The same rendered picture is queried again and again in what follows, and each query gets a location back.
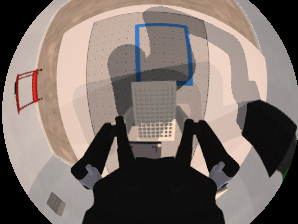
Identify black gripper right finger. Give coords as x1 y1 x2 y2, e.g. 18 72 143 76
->
166 106 240 192

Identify beige well plate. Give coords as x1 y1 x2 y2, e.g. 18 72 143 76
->
131 81 176 141

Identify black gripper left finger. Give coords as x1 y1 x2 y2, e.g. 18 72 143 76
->
71 107 143 192

